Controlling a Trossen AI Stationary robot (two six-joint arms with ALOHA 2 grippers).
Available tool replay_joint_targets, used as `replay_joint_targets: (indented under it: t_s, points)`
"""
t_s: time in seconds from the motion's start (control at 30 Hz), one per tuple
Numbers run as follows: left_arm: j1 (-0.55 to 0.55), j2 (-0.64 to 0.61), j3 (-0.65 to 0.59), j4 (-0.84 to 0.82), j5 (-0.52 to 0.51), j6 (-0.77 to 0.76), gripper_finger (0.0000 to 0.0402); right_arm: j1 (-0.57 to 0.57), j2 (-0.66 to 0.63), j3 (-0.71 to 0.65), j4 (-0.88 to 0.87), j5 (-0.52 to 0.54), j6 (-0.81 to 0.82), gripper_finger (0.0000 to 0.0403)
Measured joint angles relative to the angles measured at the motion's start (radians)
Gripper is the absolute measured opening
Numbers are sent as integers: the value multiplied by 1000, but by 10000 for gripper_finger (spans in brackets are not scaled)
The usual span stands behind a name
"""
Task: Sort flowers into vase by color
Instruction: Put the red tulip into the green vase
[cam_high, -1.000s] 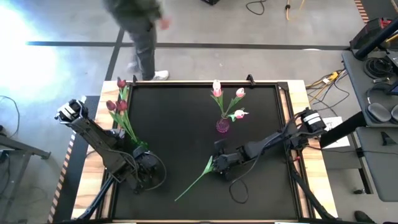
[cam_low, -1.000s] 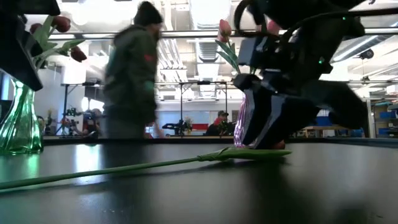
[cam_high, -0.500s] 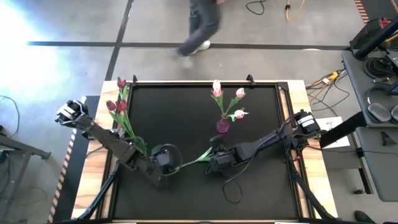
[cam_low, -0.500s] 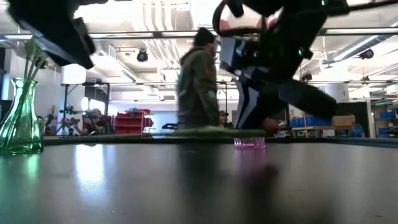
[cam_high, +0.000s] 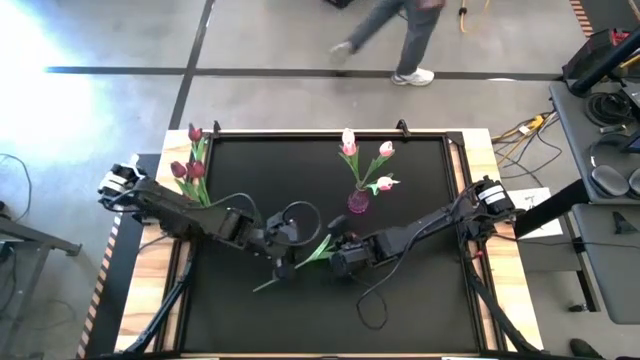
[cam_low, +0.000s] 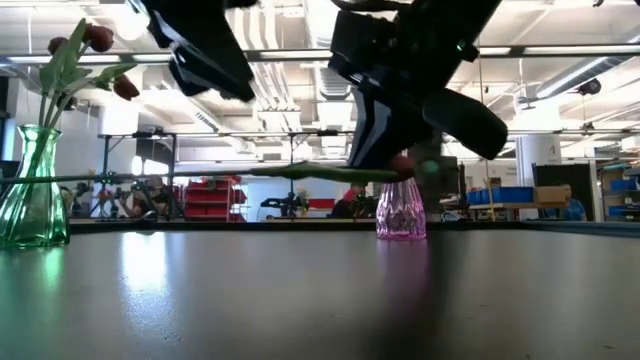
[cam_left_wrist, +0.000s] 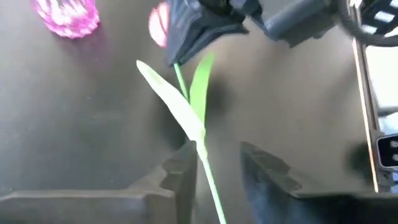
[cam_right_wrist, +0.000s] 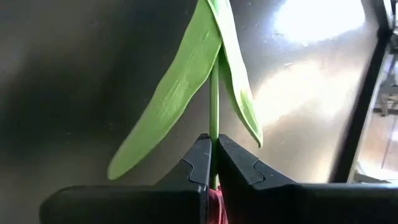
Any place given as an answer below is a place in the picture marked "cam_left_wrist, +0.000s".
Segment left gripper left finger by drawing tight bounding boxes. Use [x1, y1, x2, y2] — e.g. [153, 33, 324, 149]
[0, 140, 198, 224]

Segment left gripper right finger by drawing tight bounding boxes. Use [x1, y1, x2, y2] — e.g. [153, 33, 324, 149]
[239, 140, 398, 224]

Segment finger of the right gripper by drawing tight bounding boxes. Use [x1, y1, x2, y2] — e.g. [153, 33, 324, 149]
[166, 0, 250, 67]
[198, 0, 264, 23]

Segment light pink artificial tulip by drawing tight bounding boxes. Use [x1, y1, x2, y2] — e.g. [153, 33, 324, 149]
[135, 1, 228, 224]

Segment pink ribbed glass vase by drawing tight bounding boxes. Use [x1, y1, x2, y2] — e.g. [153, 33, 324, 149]
[30, 0, 101, 40]

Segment black table mat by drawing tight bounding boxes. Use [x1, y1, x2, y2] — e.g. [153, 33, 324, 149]
[0, 0, 374, 224]

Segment white bordered black box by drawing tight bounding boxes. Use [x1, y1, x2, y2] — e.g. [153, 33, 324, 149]
[375, 133, 398, 171]

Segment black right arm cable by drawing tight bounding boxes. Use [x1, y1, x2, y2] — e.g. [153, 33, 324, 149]
[337, 0, 398, 48]

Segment black metal table frame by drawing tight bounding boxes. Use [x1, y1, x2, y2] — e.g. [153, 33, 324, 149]
[349, 0, 388, 194]

